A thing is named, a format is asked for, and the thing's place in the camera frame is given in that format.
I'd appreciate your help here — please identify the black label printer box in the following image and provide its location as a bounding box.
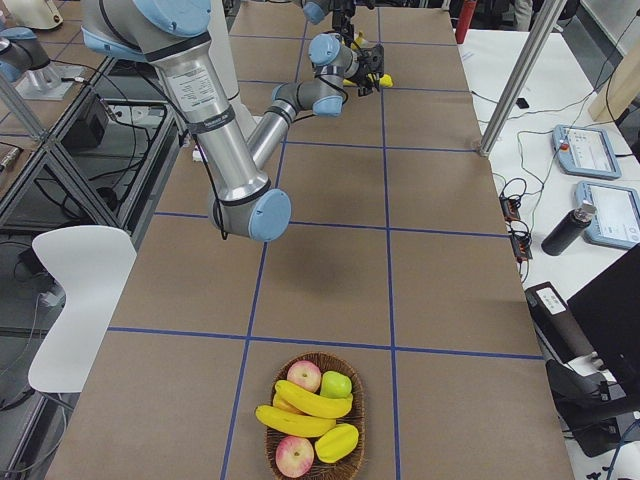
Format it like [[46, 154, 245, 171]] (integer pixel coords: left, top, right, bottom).
[[525, 282, 602, 363]]

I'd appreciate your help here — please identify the blue teach pendant tablet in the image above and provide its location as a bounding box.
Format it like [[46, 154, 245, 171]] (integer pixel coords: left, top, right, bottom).
[[552, 124, 622, 180], [575, 181, 639, 250]]

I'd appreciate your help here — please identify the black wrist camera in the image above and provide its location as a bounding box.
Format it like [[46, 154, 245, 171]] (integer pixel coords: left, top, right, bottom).
[[360, 43, 385, 77]]

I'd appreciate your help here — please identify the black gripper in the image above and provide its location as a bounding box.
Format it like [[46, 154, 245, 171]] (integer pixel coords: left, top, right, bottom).
[[331, 0, 355, 49], [347, 49, 373, 97]]

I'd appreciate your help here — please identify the aluminium frame post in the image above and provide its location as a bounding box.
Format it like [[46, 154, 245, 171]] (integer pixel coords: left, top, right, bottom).
[[477, 0, 567, 158]]

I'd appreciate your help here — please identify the woven wicker fruit basket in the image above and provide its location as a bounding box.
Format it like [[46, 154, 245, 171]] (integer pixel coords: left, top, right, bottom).
[[255, 352, 366, 479]]

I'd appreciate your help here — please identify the black water bottle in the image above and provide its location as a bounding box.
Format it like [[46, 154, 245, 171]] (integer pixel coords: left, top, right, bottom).
[[541, 200, 597, 256]]

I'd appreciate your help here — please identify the white chair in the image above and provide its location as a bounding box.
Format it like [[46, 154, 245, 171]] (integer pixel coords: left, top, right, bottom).
[[28, 225, 137, 394]]

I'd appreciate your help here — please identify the yellow banana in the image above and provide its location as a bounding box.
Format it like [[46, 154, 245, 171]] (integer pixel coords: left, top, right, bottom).
[[274, 380, 353, 419], [351, 31, 393, 92], [254, 405, 337, 438]]

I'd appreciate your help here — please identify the black monitor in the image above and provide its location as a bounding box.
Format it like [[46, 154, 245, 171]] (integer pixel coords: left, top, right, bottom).
[[569, 246, 639, 394]]

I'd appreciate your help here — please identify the red cylinder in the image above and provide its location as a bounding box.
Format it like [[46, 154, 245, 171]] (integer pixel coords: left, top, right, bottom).
[[455, 0, 477, 45]]

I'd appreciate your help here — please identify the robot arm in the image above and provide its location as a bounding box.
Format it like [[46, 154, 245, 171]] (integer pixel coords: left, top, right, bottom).
[[295, 0, 375, 50], [82, 1, 384, 242]]

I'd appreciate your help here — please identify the small black box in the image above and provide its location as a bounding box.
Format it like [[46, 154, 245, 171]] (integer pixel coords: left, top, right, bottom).
[[516, 97, 529, 109]]

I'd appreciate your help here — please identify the green apple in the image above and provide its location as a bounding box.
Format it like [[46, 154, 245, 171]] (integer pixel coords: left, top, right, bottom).
[[319, 370, 352, 399]]

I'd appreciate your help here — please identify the pink apple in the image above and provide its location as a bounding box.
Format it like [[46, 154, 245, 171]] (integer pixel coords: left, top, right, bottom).
[[275, 436, 315, 478], [286, 360, 322, 393]]

